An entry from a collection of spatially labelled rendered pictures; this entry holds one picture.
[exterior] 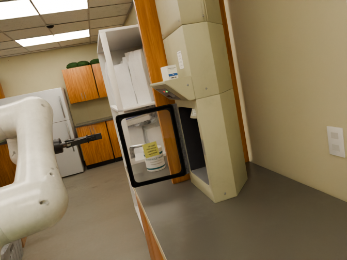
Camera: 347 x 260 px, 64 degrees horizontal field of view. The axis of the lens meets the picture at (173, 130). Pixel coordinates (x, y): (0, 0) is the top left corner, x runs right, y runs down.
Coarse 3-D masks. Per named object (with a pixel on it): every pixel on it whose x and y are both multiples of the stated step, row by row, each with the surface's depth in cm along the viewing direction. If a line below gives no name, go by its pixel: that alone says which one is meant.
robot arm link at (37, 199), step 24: (0, 120) 90; (24, 120) 86; (48, 120) 91; (24, 144) 78; (48, 144) 80; (24, 168) 70; (48, 168) 71; (0, 192) 63; (24, 192) 63; (48, 192) 64; (0, 216) 60; (24, 216) 61; (48, 216) 63
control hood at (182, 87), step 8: (168, 80) 112; (176, 80) 113; (184, 80) 114; (160, 88) 130; (168, 88) 117; (176, 88) 113; (184, 88) 114; (192, 88) 115; (184, 96) 115; (192, 96) 115
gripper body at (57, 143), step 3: (57, 138) 139; (54, 141) 136; (57, 141) 136; (60, 141) 139; (69, 141) 139; (54, 144) 136; (57, 144) 136; (60, 144) 136; (63, 144) 136; (54, 147) 135; (57, 147) 136; (60, 147) 136; (63, 147) 136; (54, 150) 136; (57, 150) 136; (60, 150) 137; (63, 150) 141; (57, 153) 138
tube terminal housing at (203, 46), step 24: (192, 24) 112; (216, 24) 123; (168, 48) 135; (192, 48) 113; (216, 48) 120; (192, 72) 114; (216, 72) 118; (216, 96) 118; (216, 120) 120; (216, 144) 121; (240, 144) 137; (216, 168) 122; (240, 168) 134; (216, 192) 124
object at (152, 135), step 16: (128, 112) 143; (160, 112) 145; (128, 128) 144; (144, 128) 145; (160, 128) 146; (128, 144) 145; (144, 144) 146; (160, 144) 148; (176, 144) 149; (144, 160) 148; (160, 160) 149; (176, 160) 150; (144, 176) 149; (160, 176) 150
